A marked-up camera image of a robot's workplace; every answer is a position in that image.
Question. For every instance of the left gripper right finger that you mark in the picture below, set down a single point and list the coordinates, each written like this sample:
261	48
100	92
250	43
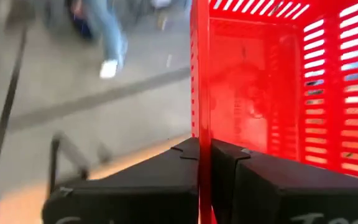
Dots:
291	199

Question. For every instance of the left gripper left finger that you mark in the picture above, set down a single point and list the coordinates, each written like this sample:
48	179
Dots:
141	193

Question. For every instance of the red slotted plastic basket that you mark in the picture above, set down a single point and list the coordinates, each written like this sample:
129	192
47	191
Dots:
250	77

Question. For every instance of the person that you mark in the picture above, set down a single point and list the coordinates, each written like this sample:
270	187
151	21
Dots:
110	37

